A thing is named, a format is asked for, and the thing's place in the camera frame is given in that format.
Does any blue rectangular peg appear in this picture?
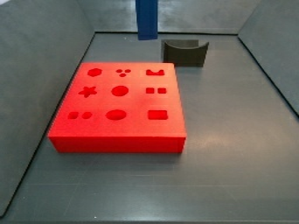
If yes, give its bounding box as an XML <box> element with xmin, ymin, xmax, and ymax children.
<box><xmin>135</xmin><ymin>0</ymin><xmax>157</xmax><ymax>40</ymax></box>

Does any red shape sorter block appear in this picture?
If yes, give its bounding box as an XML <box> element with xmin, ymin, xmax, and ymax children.
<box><xmin>48</xmin><ymin>62</ymin><xmax>187</xmax><ymax>153</ymax></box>

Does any black curved cradle block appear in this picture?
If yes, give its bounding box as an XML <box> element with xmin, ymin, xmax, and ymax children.
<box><xmin>161</xmin><ymin>39</ymin><xmax>209</xmax><ymax>67</ymax></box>

